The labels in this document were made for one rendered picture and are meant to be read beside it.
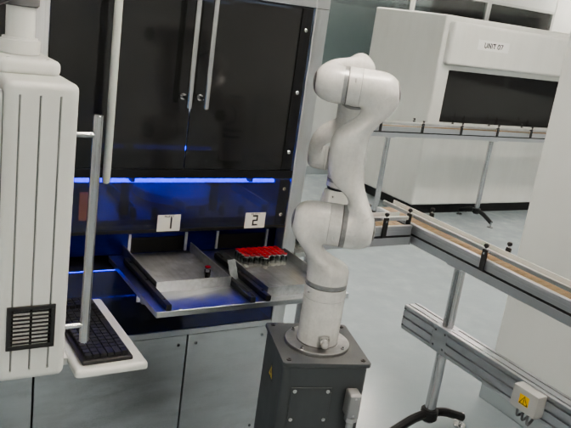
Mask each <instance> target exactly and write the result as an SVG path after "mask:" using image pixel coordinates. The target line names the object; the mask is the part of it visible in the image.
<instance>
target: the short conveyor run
mask: <svg viewBox="0 0 571 428"><path fill-rule="evenodd" d="M372 213H373V216H374V219H375V223H376V233H375V237H374V239H373V241H372V242H371V244H370V245H368V246H367V247H372V246H387V245H409V244H410V238H411V233H412V225H409V224H408V225H407V224H405V223H403V222H400V221H403V220H409V216H400V215H399V214H400V212H399V211H396V212H372ZM323 246H324V248H325V249H326V250H329V249H343V248H342V247H336V246H331V245H323Z"/></svg>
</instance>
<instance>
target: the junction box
mask: <svg viewBox="0 0 571 428"><path fill-rule="evenodd" d="M546 400H547V396H546V395H544V394H543V393H541V392H540V391H537V390H536V389H534V388H533V387H532V386H530V385H529V384H527V383H525V382H524V381H521V382H517V383H515V384H514V387H513V391H512V397H511V401H510V404H511V405H513V406H514V407H516V408H517V409H519V410H520V411H522V412H523V413H525V414H526V415H527V416H529V417H530V418H531V419H533V420H535V419H538V418H542V416H543V413H544V409H545V406H546Z"/></svg>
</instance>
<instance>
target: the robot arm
mask: <svg viewBox="0 0 571 428"><path fill-rule="evenodd" d="M313 84H314V91H315V93H316V94H317V95H318V96H319V97H320V98H321V99H323V100H325V101H328V102H332V103H335V104H338V107H337V113H336V119H333V120H331V121H328V122H326V123H325V124H323V125H322V126H320V127H319V128H318V129H317V130H316V131H315V132H314V134H313V136H312V137H311V140H310V143H309V146H308V164H309V165H310V166H311V167H313V168H317V169H322V170H327V171H328V175H327V181H326V185H327V187H325V189H324V191H323V194H322V196H321V200H320V201H318V200H306V201H304V202H302V203H300V204H299V205H298V206H297V207H296V208H295V209H294V212H293V214H292V218H291V227H292V231H293V233H294V235H295V237H296V239H297V241H298V243H299V245H300V246H301V247H302V249H303V251H304V253H305V255H306V257H307V264H308V267H307V275H306V281H305V286H304V292H303V299H302V308H301V314H300V319H299V325H298V326H296V327H291V328H290V329H289V330H287V331H286V333H285V342H286V344H287V345H288V346H289V347H290V348H292V349H293V350H295V351H297V352H300V353H302V354H305V355H308V356H312V357H317V358H335V357H339V356H341V355H343V354H345V353H346V352H347V351H348V348H349V343H348V340H347V339H346V338H345V337H344V336H343V335H341V334H340V333H339V330H340V325H341V320H342V311H343V306H344V301H345V296H346V291H347V286H348V275H349V270H348V266H347V265H346V264H345V263H344V262H343V261H341V260H340V259H338V258H336V257H335V256H333V255H332V254H330V253H329V252H328V251H327V250H326V249H325V248H324V246H323V245H331V246H336V247H342V248H347V249H353V250H358V249H363V248H365V247H367V246H368V245H370V244H371V242H372V241H373V239H374V237H375V233H376V223H375V219H374V216H373V213H372V210H371V208H370V204H369V201H368V199H367V195H366V192H365V182H364V170H365V158H366V153H367V148H368V143H369V140H370V135H371V134H372V133H373V132H374V130H375V129H376V128H377V127H378V126H379V125H380V124H381V123H382V122H383V121H385V120H386V119H387V118H388V117H389V116H390V115H391V114H392V113H393V112H394V111H395V110H396V109H397V107H398V105H399V102H400V99H401V87H400V84H399V82H398V80H397V79H396V78H395V77H394V76H393V75H391V74H389V73H387V72H384V71H380V70H376V67H375V65H374V62H373V61H372V59H371V58H370V57H369V56H368V55H367V54H365V53H357V54H355V55H353V56H352V57H350V58H340V59H333V60H330V61H328V62H326V63H324V64H323V65H322V66H320V68H319V69H318V70H317V71H316V72H315V74H314V83H313ZM329 142H331V146H330V147H329V146H325V145H326V144H328V143H329ZM328 152H329V153H328ZM327 157H328V158H327Z"/></svg>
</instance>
